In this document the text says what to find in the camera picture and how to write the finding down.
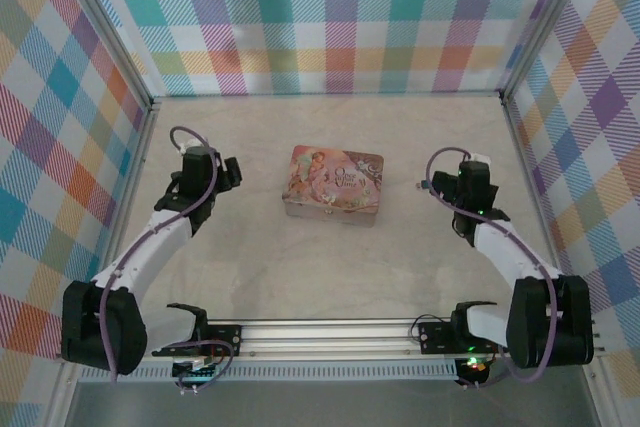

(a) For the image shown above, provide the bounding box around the pink illustrated tin box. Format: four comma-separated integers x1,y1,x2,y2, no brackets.
282,144,385,229

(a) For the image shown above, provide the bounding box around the green lit electronics board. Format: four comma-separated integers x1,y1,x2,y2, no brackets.
172,355,221,381

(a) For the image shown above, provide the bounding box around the grey metal front panel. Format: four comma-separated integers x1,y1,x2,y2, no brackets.
64,379,601,427

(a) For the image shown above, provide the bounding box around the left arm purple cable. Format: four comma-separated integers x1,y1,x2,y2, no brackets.
99,126,224,384

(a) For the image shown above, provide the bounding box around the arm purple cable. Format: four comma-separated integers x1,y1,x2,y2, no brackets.
99,126,224,384
427,145,557,389

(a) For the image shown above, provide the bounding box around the aluminium side frame rail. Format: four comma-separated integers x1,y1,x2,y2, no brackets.
499,91,619,427
44,99,162,427

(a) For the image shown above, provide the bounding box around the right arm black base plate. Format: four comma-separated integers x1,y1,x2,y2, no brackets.
418,320,457,355

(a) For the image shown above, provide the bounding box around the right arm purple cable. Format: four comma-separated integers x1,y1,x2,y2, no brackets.
427,145,557,389

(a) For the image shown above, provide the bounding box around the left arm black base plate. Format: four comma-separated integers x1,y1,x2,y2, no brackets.
202,324,244,356

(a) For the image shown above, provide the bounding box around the aluminium upright frame post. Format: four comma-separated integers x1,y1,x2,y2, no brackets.
48,0,162,116
498,0,604,103

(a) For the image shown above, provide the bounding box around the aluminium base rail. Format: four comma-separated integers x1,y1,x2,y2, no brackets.
144,319,609,363

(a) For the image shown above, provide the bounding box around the white slotted cable duct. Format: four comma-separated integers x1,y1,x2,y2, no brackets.
79,360,459,382

